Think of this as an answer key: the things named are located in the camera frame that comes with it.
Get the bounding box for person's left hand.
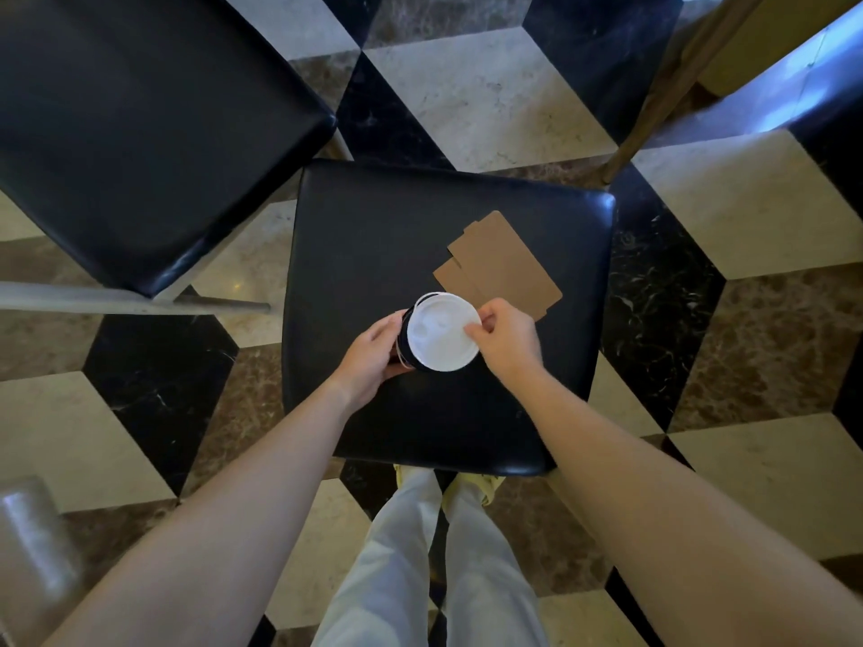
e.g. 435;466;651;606
329;309;414;416

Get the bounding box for person's right hand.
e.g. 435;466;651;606
463;297;547;386

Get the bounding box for black paper cup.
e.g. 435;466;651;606
394;304;439;374

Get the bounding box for white plastic cup lid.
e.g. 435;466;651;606
406;292;484;373

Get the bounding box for person's right forearm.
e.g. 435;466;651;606
518;365;863;647

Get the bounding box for person's left forearm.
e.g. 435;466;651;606
40;380;360;647

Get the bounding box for brown cardboard cup sleeve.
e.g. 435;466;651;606
446;210;565;323
432;257;488;310

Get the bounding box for black square stool seat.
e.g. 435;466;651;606
281;159;617;478

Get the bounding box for person's right yellow shoe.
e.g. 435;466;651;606
444;472;507;509

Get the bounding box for person's yellow shoe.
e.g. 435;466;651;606
444;472;507;509
394;464;440;494

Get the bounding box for person's left yellow shoe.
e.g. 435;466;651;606
394;464;440;494

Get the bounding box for person's white trousers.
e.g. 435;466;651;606
313;468;551;647

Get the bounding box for wooden table leg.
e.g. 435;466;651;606
599;0;767;186

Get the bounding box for black padded chair seat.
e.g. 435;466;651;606
0;0;338;299

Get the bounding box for grey metal chair part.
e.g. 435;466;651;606
0;474;86;647

